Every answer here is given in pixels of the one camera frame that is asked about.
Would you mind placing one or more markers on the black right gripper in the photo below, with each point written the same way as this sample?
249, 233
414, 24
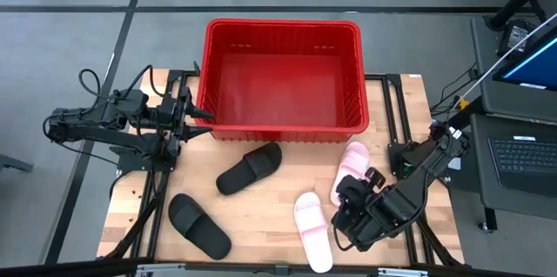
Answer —
378, 216

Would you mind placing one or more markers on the black slide sandal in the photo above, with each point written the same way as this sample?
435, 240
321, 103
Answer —
257, 164
196, 224

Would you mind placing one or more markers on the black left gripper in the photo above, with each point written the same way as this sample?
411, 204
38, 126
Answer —
174, 116

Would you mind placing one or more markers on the black frame beam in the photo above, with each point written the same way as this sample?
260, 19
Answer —
65, 268

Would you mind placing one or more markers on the black power adapter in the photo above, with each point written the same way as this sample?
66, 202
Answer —
515, 33

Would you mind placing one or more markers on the grey stand foot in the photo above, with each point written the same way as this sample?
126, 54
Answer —
13, 163

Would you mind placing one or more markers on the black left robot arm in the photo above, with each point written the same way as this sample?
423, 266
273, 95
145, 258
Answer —
87, 131

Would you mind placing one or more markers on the red plastic bin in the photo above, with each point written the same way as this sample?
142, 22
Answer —
283, 94

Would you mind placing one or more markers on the monitor with blue screen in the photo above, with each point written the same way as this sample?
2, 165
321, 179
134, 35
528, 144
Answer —
539, 68

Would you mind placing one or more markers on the black laptop keyboard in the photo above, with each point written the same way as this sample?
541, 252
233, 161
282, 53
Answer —
522, 155

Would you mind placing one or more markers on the laptop computer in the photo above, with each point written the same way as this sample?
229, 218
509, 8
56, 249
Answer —
483, 94

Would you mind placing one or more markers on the light pink slide sandal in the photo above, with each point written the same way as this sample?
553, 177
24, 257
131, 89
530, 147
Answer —
313, 233
352, 161

